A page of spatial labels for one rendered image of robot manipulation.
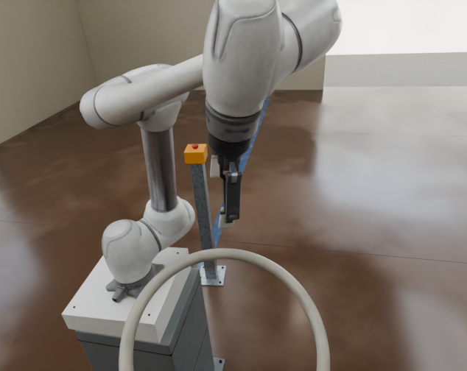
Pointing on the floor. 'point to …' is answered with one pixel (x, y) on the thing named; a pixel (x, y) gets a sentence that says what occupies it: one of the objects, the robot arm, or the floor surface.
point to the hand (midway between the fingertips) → (221, 196)
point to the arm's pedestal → (185, 343)
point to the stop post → (203, 213)
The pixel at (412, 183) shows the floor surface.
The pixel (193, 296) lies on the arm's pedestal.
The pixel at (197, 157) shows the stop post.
